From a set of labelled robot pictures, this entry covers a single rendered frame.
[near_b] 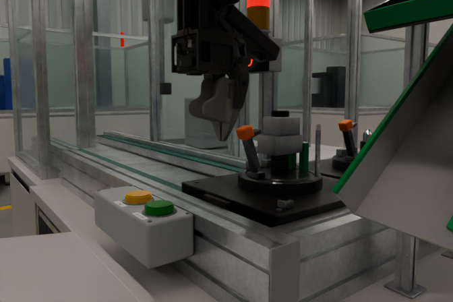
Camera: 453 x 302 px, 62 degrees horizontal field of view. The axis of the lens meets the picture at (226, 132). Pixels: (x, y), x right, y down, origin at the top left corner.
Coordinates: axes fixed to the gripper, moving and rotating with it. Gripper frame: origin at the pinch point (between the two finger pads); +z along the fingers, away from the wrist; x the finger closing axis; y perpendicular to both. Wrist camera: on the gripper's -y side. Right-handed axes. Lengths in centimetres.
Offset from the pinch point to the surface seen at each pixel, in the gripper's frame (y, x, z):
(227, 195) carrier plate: -0.2, 0.0, 9.6
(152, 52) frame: -25, -75, -20
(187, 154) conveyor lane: -23, -50, 12
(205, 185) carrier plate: -0.9, -6.9, 9.5
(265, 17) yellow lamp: -22.9, -16.3, -22.1
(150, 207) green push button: 12.1, -0.7, 9.5
